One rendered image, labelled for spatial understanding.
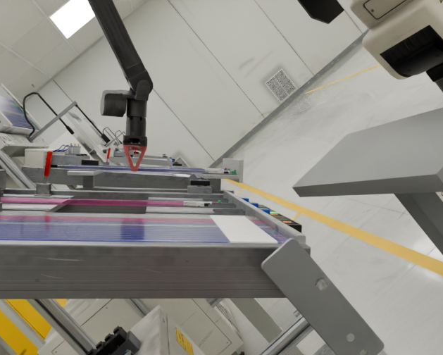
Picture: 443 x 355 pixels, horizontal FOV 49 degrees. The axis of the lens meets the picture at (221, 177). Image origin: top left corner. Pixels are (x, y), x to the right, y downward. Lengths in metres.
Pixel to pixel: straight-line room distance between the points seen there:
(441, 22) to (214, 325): 1.48
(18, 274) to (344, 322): 0.36
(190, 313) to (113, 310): 0.32
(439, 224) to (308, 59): 8.10
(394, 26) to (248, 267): 0.82
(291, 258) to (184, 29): 8.44
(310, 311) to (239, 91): 8.33
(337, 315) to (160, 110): 8.18
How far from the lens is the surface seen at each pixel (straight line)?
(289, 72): 9.07
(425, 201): 1.20
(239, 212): 0.94
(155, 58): 8.79
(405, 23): 1.24
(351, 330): 0.59
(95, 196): 1.25
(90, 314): 2.13
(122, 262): 0.57
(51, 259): 0.58
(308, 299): 0.56
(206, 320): 2.14
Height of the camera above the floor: 0.93
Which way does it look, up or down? 7 degrees down
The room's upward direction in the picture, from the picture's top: 40 degrees counter-clockwise
